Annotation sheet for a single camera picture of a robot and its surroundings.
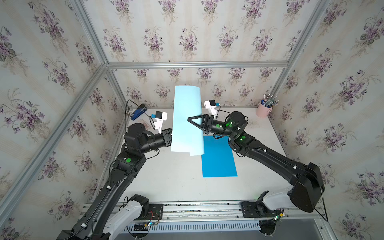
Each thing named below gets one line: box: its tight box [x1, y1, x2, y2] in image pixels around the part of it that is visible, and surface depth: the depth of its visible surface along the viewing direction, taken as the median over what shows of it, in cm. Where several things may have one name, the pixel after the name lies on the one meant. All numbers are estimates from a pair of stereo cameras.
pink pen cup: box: [256, 102, 273, 118], surface depth 110 cm
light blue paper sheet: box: [171, 85, 204, 157], surface depth 60 cm
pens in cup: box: [260, 93, 280, 108], surface depth 113 cm
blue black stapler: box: [130, 103, 148, 121], surface depth 117 cm
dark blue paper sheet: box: [202, 135, 238, 178], surface depth 90 cm
